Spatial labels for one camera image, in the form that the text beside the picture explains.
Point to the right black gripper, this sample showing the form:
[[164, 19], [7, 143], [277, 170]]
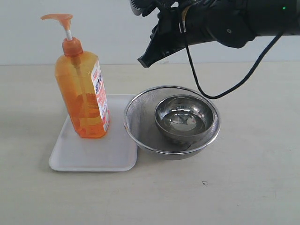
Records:
[[165, 39]]

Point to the orange dish soap bottle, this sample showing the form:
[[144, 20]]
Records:
[[81, 84]]

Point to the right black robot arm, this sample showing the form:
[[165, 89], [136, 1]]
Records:
[[232, 23]]

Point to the small stainless steel bowl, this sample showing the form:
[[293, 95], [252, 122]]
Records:
[[184, 117]]

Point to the steel mesh strainer basket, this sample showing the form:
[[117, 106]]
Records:
[[139, 123]]

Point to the white rectangular plastic tray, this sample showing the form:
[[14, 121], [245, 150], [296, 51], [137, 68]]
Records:
[[114, 152]]

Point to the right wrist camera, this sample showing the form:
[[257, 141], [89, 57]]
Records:
[[146, 7]]

